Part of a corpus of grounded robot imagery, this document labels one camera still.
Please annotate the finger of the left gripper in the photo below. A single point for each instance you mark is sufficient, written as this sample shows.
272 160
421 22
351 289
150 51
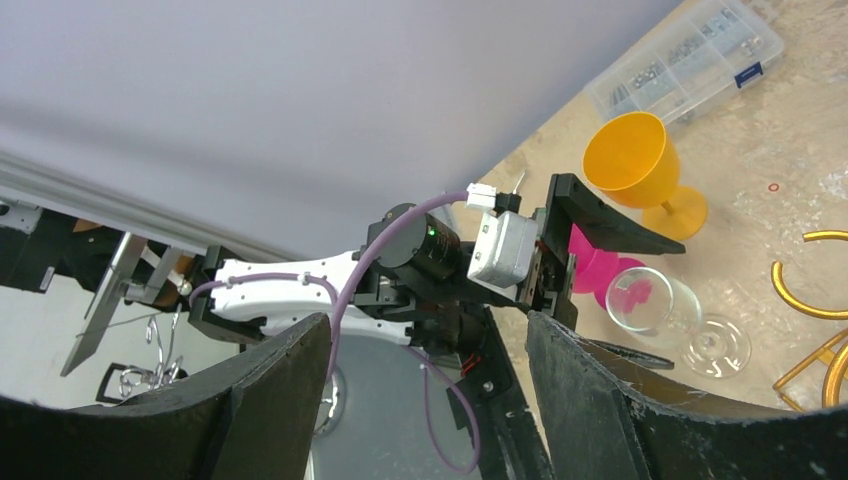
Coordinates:
570 203
629 354

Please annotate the yellow handled screwdriver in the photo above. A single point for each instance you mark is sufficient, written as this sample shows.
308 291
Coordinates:
519 182

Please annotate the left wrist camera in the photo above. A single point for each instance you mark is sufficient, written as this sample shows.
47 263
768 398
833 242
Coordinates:
505 241

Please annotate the orange wine glass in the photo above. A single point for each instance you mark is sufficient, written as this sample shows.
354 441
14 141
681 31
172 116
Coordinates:
633 161

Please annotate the pink wine glass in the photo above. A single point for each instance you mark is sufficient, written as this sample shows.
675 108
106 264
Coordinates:
596 268

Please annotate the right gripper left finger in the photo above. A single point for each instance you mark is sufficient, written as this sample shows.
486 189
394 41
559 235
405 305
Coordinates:
249 417

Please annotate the gold wire glass rack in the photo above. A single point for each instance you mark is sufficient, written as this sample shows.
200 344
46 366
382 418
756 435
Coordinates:
832 353

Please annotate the clear plastic organizer box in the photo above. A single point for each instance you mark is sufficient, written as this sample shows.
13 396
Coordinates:
699 60

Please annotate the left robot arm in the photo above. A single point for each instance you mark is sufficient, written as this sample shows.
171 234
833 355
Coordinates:
428 274

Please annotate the clear wine glass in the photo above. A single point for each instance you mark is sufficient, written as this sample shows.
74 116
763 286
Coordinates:
663 312

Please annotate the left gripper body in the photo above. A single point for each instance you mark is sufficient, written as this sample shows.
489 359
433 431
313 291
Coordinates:
548 286

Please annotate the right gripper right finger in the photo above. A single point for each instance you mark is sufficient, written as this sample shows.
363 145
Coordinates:
606 417

